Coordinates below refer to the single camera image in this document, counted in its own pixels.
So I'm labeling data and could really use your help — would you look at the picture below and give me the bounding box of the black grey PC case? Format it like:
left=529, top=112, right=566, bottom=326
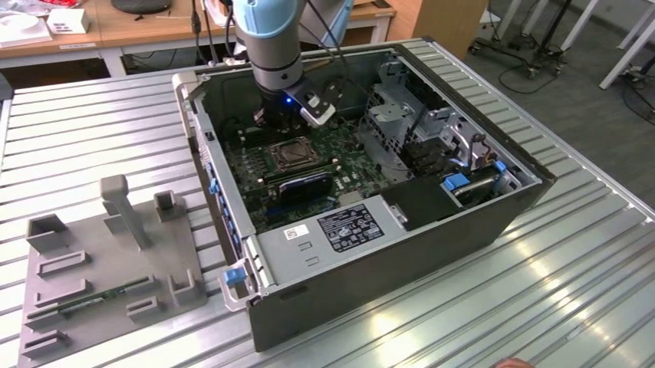
left=171, top=36, right=560, bottom=353

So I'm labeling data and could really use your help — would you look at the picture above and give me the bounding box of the white table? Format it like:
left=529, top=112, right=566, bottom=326
left=598, top=0, right=655, bottom=91

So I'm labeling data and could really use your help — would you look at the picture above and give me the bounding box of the green motherboard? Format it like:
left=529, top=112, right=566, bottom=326
left=225, top=114, right=406, bottom=231

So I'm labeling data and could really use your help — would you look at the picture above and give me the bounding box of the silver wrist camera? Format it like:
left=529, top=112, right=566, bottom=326
left=283, top=78, right=341, bottom=128

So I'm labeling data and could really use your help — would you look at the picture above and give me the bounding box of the black graphics card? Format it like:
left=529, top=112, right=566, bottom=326
left=279, top=170, right=335, bottom=206

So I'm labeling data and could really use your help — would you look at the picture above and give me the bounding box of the blue disk carrier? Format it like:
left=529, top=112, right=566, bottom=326
left=441, top=172, right=473, bottom=192

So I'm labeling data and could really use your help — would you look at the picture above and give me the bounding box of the grey parts rack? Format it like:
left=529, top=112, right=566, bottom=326
left=18, top=174, right=211, bottom=368

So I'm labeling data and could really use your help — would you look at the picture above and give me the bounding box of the silver drive cage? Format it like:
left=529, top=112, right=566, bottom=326
left=366, top=61, right=452, bottom=172

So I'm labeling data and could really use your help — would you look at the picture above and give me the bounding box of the dark grey round object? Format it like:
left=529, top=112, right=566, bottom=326
left=111, top=0, right=174, bottom=12

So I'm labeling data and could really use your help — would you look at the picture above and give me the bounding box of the black hanging cable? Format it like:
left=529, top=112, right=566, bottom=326
left=189, top=0, right=218, bottom=66

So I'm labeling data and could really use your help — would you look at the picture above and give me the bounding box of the white flat box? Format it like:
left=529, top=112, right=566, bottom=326
left=0, top=13, right=53, bottom=49

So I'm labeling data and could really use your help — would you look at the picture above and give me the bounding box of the green RAM stick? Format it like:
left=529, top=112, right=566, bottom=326
left=55, top=278, right=151, bottom=316
left=262, top=166, right=333, bottom=184

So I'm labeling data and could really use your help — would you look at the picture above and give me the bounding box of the wooden desk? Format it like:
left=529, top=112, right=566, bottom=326
left=0, top=0, right=398, bottom=80

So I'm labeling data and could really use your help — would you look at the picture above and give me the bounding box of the black hard disk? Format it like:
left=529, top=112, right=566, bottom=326
left=450, top=176, right=502, bottom=209

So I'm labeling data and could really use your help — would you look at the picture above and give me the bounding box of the black wheeled stand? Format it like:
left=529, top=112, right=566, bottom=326
left=469, top=0, right=570, bottom=80

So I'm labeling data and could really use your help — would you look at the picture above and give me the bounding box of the black plastic shroud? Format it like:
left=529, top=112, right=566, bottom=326
left=381, top=178, right=465, bottom=231

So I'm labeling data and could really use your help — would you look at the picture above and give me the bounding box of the grey power supply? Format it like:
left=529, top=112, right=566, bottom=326
left=253, top=193, right=412, bottom=287

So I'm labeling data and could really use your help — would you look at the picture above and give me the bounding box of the white labelled box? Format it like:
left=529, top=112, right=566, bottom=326
left=47, top=8, right=91, bottom=35

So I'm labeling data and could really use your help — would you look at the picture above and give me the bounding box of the wooden cabinet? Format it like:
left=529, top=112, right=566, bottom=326
left=412, top=0, right=488, bottom=61

